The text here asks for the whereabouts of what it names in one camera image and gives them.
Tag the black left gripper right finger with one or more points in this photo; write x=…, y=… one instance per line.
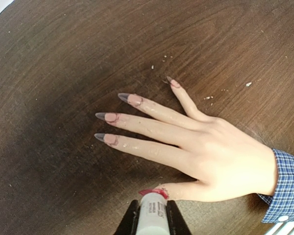
x=176, y=222

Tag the blue checked shirt forearm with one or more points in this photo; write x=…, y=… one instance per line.
x=281, y=204

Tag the white nail polish cap brush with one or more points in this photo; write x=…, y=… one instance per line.
x=153, y=216

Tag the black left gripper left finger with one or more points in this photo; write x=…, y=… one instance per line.
x=129, y=222

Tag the pale hand with long nails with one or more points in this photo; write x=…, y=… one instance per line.
x=224, y=162

